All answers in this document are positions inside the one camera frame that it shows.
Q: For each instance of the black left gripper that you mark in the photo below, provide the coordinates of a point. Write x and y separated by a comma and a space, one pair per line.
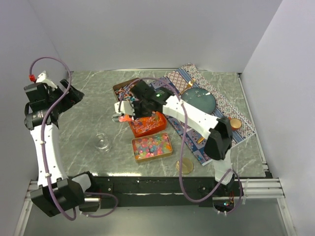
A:
70, 99

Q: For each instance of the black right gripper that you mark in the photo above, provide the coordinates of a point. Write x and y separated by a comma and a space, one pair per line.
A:
136, 115

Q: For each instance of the orange tin lollipop candies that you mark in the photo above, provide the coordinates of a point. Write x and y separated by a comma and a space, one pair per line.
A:
148, 125

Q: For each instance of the clear plastic jar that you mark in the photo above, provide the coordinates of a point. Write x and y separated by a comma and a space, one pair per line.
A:
102, 142

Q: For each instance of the silver metal scoop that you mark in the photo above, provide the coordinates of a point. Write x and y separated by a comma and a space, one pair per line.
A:
122, 118

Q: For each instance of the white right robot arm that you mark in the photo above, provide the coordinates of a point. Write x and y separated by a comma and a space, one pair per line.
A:
216, 131

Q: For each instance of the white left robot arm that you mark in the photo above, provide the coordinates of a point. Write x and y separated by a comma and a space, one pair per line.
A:
56, 191

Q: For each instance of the gold tin colourful jelly candies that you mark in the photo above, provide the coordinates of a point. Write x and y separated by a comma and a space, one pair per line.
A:
151, 147

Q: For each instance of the patterned blue placemat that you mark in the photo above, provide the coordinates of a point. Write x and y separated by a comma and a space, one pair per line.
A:
179, 79

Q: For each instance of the teal round plate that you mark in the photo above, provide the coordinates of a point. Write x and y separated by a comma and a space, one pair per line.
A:
199, 100

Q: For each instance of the gold fork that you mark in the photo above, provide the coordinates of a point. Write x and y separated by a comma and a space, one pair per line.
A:
188, 86

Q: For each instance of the gold round jar lid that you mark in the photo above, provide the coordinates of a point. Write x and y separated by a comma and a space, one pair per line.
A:
187, 166

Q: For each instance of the small copper cup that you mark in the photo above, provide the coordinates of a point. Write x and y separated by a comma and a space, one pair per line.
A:
235, 123

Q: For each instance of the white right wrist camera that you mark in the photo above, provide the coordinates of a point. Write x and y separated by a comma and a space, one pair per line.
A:
124, 108

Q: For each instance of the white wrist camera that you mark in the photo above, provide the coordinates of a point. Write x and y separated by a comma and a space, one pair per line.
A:
43, 78
124, 108

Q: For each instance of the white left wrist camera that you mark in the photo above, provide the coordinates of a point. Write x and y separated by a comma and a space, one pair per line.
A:
43, 78

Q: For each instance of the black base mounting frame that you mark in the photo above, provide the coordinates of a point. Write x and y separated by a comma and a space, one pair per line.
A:
113, 192

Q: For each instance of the aluminium rail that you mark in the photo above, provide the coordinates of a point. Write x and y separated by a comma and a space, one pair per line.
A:
262, 188

